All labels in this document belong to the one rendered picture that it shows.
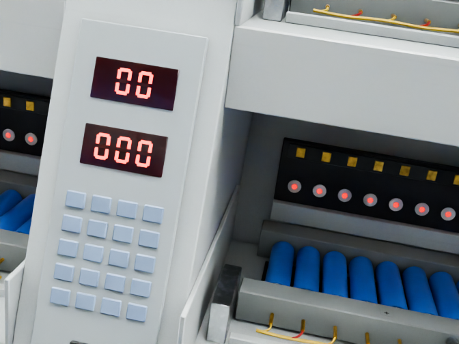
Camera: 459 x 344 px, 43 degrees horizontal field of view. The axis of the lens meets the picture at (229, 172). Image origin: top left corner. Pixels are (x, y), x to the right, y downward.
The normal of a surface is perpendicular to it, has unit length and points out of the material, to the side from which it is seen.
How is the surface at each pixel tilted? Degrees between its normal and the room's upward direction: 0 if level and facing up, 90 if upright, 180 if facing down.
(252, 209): 90
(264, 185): 90
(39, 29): 108
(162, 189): 90
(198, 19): 90
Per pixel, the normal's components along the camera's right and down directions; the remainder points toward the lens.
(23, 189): -0.16, 0.33
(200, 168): -0.11, 0.04
